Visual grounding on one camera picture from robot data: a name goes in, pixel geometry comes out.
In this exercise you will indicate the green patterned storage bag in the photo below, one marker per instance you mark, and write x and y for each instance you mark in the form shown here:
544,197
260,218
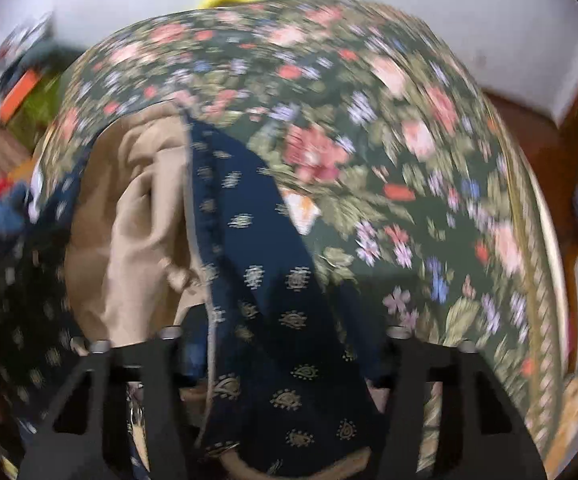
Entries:
37,111

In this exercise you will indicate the folded blue denim jeans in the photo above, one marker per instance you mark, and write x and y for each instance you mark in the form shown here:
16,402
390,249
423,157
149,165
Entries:
13,209

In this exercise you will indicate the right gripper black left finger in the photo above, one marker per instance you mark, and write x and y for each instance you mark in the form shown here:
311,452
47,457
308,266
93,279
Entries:
85,435

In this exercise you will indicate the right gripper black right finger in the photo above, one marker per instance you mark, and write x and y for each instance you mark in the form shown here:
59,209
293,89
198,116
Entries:
481,434

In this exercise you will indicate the navy patterned hooded garment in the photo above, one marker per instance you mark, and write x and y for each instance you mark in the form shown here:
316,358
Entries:
166,221

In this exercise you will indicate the pile of clutter with boxes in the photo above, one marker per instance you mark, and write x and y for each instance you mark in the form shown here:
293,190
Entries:
33,46

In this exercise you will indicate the beige patterned blanket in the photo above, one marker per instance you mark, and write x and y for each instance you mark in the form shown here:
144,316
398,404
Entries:
554,446

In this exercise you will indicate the orange box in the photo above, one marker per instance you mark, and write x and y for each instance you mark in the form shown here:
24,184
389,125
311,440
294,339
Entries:
19,92

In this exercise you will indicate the green floral bedspread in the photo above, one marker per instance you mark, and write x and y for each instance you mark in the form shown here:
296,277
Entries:
395,168

